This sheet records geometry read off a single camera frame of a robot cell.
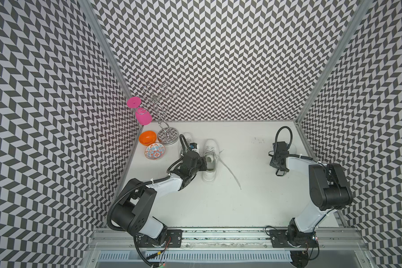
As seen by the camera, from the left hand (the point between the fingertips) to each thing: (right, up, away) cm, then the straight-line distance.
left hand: (205, 159), depth 90 cm
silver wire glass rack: (-26, +13, +18) cm, 34 cm away
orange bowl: (-37, +12, +14) cm, 41 cm away
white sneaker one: (-11, +11, +12) cm, 20 cm away
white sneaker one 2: (+3, +3, -1) cm, 4 cm away
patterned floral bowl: (-32, +3, +11) cm, 34 cm away
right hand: (+43, -5, +6) cm, 44 cm away
